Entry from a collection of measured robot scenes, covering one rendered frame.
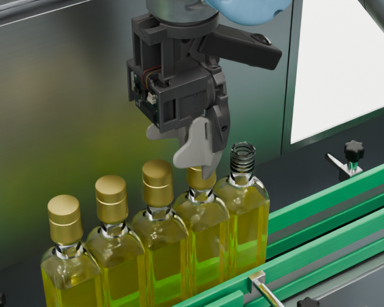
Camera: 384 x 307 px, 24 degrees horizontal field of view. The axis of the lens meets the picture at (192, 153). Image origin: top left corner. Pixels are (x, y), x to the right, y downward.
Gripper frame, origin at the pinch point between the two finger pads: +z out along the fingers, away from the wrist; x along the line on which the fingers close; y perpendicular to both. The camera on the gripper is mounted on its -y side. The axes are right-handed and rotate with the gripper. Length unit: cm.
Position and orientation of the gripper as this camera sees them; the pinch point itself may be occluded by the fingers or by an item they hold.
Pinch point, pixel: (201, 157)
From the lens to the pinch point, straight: 102.2
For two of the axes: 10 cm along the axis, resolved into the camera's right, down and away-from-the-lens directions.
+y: -8.5, 3.3, -4.1
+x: 5.3, 5.3, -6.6
